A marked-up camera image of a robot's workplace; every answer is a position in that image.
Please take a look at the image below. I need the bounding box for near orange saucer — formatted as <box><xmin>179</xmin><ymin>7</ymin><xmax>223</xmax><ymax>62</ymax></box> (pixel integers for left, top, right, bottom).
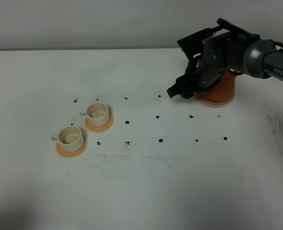
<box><xmin>56</xmin><ymin>136</ymin><xmax>87</xmax><ymax>158</ymax></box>

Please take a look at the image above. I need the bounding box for near white teacup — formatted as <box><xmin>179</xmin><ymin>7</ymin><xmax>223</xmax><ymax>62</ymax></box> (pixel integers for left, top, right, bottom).
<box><xmin>50</xmin><ymin>126</ymin><xmax>84</xmax><ymax>152</ymax></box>

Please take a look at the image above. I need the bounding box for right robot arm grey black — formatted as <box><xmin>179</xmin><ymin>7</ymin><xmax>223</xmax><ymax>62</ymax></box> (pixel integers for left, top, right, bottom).
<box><xmin>167</xmin><ymin>18</ymin><xmax>283</xmax><ymax>99</ymax></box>

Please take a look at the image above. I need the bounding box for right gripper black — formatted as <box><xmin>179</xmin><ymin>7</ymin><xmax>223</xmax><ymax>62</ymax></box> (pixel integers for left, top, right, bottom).
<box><xmin>167</xmin><ymin>28</ymin><xmax>246</xmax><ymax>99</ymax></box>

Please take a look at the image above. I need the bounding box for orange saucer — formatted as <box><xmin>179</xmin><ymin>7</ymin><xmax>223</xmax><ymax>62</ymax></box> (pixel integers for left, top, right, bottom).
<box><xmin>84</xmin><ymin>113</ymin><xmax>114</xmax><ymax>133</ymax></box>
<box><xmin>56</xmin><ymin>136</ymin><xmax>87</xmax><ymax>158</ymax></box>

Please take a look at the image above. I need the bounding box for cream teapot coaster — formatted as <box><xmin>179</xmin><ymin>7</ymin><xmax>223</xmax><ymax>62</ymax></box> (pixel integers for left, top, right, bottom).
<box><xmin>197</xmin><ymin>95</ymin><xmax>234</xmax><ymax>108</ymax></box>

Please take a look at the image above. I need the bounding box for white teacup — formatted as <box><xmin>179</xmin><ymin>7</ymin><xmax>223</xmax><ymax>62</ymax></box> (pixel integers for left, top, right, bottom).
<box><xmin>80</xmin><ymin>103</ymin><xmax>110</xmax><ymax>127</ymax></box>
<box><xmin>50</xmin><ymin>126</ymin><xmax>84</xmax><ymax>152</ymax></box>

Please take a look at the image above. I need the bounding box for far orange saucer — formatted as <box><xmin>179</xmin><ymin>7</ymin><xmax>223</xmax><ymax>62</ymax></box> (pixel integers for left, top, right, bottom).
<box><xmin>84</xmin><ymin>113</ymin><xmax>114</xmax><ymax>133</ymax></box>

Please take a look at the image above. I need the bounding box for far white teacup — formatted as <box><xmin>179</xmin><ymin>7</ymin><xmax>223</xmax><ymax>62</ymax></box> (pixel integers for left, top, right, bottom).
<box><xmin>80</xmin><ymin>103</ymin><xmax>110</xmax><ymax>127</ymax></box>

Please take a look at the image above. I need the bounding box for brown teapot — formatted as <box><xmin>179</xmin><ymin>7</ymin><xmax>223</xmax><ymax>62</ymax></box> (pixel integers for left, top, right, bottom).
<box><xmin>194</xmin><ymin>71</ymin><xmax>236</xmax><ymax>103</ymax></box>

